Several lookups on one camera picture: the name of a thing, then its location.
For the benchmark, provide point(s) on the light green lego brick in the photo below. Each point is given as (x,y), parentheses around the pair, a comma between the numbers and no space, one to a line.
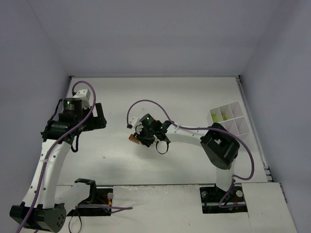
(214,117)

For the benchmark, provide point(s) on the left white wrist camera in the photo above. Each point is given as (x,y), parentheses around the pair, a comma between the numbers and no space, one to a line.
(84,95)

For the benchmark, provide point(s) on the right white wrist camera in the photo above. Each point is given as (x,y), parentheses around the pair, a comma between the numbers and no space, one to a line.
(134,123)

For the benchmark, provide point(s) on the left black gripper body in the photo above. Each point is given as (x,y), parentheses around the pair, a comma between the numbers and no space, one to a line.
(97,116)

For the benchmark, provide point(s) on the brown lego brick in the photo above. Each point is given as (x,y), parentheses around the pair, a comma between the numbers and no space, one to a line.
(132,138)

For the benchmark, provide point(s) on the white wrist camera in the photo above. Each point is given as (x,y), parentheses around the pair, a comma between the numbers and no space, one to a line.
(134,123)
(84,95)

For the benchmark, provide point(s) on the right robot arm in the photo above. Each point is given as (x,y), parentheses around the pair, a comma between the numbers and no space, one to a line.
(220,148)

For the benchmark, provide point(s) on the white divided container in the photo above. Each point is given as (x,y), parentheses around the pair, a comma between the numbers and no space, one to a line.
(237,123)

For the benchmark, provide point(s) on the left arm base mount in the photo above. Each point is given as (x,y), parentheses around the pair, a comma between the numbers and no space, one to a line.
(98,203)

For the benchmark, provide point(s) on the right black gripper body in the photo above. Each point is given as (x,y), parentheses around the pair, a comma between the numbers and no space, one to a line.
(144,135)

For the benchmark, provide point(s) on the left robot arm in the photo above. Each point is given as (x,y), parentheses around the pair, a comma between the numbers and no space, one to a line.
(41,209)

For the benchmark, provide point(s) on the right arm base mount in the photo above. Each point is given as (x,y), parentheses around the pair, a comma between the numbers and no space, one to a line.
(211,196)

